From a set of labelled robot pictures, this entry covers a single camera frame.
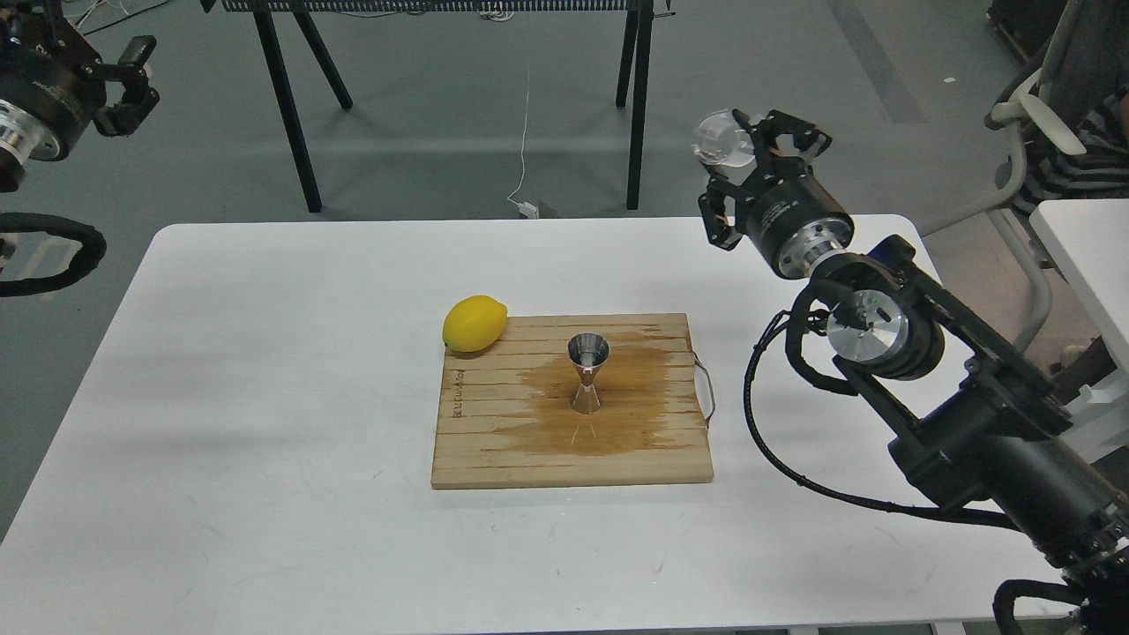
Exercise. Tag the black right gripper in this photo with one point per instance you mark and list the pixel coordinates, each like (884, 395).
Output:
(794, 222)

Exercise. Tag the person in striped shirt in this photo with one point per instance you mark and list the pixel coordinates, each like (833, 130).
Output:
(1100, 172)

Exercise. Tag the black equipment case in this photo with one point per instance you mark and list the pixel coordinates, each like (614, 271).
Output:
(1026, 26)

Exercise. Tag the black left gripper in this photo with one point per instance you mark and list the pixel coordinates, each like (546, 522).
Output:
(47, 106)

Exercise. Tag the steel double jigger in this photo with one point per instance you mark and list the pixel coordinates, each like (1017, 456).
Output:
(587, 351)

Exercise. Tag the wooden cutting board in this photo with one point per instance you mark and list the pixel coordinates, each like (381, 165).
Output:
(504, 418)

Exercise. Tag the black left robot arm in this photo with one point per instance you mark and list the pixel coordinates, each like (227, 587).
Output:
(57, 252)

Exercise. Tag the small clear glass cup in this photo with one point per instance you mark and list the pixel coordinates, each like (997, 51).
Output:
(718, 140)

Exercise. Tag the white side table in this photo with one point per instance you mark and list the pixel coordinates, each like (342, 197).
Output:
(1087, 240)

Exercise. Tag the black metal table frame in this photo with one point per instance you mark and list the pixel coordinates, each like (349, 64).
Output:
(337, 61)

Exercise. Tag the yellow lemon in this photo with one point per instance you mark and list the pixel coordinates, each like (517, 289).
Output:
(473, 324)

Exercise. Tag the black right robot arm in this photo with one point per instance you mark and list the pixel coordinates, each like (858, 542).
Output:
(977, 429)

